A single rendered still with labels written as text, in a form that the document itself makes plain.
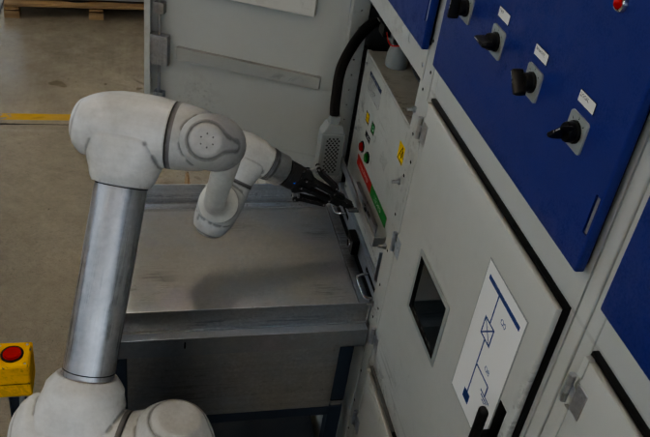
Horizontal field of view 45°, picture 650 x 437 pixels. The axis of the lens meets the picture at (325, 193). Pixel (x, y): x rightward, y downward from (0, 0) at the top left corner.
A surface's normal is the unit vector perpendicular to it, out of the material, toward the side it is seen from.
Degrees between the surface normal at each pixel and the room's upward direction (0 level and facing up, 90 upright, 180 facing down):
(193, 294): 0
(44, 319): 0
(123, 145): 64
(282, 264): 0
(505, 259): 90
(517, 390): 90
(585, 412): 90
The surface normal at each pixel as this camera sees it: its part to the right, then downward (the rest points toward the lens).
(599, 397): -0.96, 0.03
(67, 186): 0.13, -0.82
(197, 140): 0.22, 0.06
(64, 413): -0.06, -0.03
